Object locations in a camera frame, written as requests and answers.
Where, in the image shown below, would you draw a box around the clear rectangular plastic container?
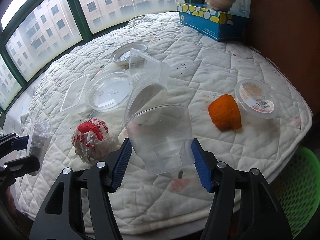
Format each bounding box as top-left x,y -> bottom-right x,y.
128,48 -> 172,91

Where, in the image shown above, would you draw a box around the clear round plastic bowl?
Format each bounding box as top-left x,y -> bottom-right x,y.
85,69 -> 134,113

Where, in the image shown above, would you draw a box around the crumpled red printed wrapper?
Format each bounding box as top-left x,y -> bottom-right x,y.
72,120 -> 119,165

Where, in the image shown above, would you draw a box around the orange peel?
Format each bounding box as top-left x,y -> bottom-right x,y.
208,94 -> 243,132

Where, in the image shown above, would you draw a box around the brown wooden panel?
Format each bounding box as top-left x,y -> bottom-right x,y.
246,0 -> 320,152

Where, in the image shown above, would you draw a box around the clear cup with white residue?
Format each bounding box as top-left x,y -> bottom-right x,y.
126,76 -> 168,128

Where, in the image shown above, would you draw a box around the small labelled pudding cup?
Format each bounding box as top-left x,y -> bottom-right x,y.
234,79 -> 279,120

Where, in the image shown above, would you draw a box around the apartment building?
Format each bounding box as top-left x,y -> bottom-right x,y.
0,0 -> 175,105

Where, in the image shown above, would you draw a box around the white round plastic lid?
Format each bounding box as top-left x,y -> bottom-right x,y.
111,41 -> 149,66

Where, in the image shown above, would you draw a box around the green window frame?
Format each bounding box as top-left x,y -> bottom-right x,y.
0,0 -> 208,113

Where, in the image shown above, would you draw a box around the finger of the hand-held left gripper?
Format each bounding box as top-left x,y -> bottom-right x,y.
0,155 -> 41,181
0,132 -> 31,159

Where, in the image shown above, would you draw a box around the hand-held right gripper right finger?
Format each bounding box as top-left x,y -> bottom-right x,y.
191,137 -> 293,240

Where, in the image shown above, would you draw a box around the green plastic basket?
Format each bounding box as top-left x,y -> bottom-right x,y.
274,146 -> 320,240

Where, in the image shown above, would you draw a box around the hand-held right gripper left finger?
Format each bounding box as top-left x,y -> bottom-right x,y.
29,137 -> 132,240

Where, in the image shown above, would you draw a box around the clear plastic cup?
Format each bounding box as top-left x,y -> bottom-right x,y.
124,104 -> 194,176

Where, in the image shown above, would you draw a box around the blue spotted tissue box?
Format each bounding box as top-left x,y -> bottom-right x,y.
177,2 -> 249,42

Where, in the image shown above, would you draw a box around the clear rectangular plastic lid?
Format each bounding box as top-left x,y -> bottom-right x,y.
59,74 -> 90,113

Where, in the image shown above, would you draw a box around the white quilted printed blanket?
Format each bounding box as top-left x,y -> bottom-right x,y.
14,11 -> 313,231

